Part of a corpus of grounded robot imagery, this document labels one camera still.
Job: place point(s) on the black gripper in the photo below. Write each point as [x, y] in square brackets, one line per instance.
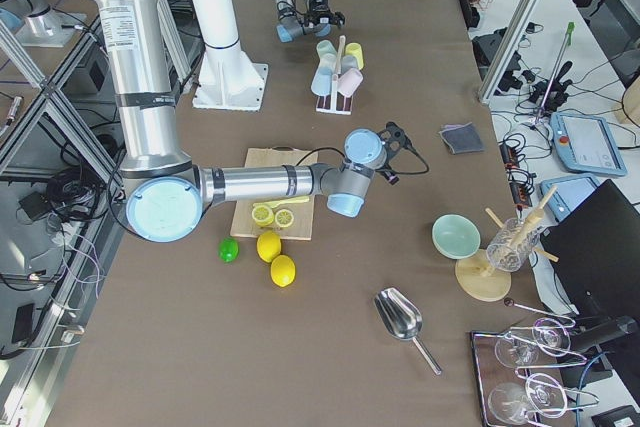
[321, 12]
[389, 175]

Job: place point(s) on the mint green plastic cup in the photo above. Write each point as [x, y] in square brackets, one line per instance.
[326, 48]

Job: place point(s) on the pink plastic cup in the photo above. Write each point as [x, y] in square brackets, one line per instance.
[349, 82]

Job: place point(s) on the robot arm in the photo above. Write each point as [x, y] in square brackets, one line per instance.
[184, 155]
[289, 26]

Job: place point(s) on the yellow plastic cup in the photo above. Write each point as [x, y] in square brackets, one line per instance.
[355, 50]

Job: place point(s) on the light blue plastic cup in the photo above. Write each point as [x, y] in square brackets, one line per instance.
[321, 84]

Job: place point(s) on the grey folded cloth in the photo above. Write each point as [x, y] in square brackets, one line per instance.
[461, 138]

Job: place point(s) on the mint green bowl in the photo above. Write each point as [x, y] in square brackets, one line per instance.
[455, 236]

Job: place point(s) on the lemon slice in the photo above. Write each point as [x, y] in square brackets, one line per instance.
[262, 215]
[284, 218]

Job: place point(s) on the yellow plastic knife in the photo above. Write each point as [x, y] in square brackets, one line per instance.
[272, 204]

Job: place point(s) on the wooden mug tree stand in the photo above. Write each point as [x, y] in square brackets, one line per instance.
[482, 281]

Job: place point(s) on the clear textured glass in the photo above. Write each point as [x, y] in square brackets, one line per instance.
[504, 254]

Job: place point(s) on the metal scoop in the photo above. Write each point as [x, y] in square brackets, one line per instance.
[403, 321]

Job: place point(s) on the whole yellow lemon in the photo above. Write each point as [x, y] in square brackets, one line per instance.
[283, 270]
[268, 246]

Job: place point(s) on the wooden cutting board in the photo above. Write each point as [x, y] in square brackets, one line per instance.
[242, 224]

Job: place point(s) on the reacher grabber tool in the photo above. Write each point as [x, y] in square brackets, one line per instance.
[550, 94]

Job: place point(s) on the blue teach pendant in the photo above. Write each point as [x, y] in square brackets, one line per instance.
[570, 192]
[585, 144]

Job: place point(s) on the green lime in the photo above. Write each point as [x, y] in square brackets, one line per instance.
[228, 249]

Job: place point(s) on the black monitor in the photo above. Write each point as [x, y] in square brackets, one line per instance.
[598, 250]

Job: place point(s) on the wine glass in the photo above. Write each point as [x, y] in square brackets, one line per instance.
[540, 398]
[522, 346]

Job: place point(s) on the white camera stand base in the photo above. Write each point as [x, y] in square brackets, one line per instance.
[228, 79]

